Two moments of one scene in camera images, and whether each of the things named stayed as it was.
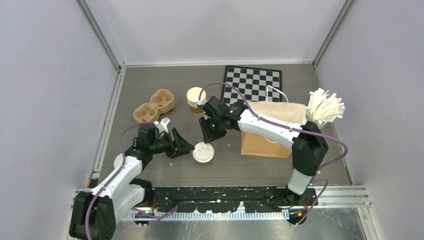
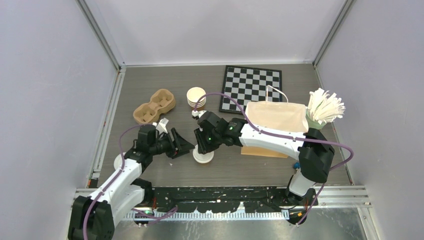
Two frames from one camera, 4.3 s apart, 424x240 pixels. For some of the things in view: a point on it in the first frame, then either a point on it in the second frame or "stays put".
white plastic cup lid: (203, 153) stays put
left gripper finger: (180, 144) stays put
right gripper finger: (210, 132) to (205, 146)
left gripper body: (164, 145) stays put
